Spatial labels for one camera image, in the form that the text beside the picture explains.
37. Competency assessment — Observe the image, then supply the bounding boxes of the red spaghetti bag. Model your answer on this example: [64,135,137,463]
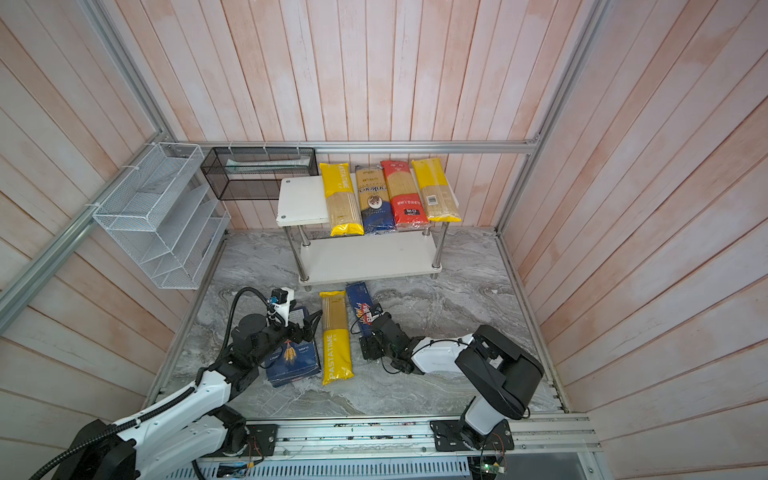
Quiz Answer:
[381,160,429,230]

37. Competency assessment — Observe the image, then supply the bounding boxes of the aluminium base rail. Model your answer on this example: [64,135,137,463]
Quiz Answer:
[101,413,604,480]

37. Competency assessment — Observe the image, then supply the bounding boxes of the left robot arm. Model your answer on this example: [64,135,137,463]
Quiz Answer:
[32,286,323,479]

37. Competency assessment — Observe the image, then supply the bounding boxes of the yellow clear spaghetti bag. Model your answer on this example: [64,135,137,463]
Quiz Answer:
[411,158,462,223]

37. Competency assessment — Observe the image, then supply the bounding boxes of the dark blue spaghetti bag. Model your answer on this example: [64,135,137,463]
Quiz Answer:
[355,166,396,234]

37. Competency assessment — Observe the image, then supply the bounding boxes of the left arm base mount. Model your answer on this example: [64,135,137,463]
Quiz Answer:
[210,406,278,457]

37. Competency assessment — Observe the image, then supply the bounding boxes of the black mesh basket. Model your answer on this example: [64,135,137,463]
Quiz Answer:
[201,146,319,201]

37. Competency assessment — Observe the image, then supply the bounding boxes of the narrow blue Barilla spaghetti box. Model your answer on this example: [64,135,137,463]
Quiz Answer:
[345,281,374,337]

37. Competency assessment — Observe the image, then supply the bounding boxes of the yellow Pastatime spaghetti bag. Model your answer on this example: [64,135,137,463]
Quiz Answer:
[320,291,354,386]

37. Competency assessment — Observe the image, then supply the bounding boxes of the white wire mesh organizer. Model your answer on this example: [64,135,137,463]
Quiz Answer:
[94,143,230,290]

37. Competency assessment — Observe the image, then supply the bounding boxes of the wide blue Barilla pasta box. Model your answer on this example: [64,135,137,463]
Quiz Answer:
[263,337,321,388]

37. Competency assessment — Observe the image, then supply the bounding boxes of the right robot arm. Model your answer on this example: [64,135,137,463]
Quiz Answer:
[361,312,544,451]

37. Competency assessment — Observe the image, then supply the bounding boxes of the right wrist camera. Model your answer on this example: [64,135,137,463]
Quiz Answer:
[371,303,384,320]

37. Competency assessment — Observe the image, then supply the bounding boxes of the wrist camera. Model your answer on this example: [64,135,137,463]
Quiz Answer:
[268,287,295,326]
[371,303,384,320]

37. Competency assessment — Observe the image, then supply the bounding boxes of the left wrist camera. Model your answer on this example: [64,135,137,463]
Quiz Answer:
[268,287,295,326]

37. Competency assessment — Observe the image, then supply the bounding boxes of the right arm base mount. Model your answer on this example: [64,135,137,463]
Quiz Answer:
[429,419,515,452]

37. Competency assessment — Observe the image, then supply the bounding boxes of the white two-tier shelf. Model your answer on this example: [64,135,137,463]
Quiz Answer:
[276,176,448,288]

